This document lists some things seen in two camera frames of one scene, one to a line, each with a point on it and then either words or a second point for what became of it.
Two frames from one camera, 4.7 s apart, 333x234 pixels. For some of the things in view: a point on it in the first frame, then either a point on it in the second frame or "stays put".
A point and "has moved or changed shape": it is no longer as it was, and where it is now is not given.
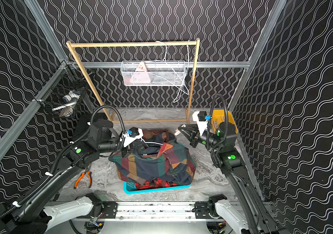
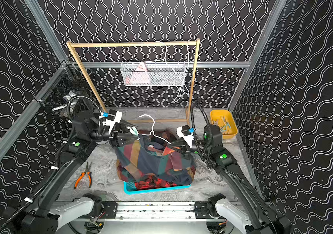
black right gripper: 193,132 -> 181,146
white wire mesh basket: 153,73 stays put
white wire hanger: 184,90 stays put
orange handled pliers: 82,174 stays put
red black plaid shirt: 155,183 stays put
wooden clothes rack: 189,41 stays put
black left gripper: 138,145 -> 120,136
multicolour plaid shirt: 158,156 has moved or changed shape
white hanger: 151,142 -> 154,133
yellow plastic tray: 217,117 stays put
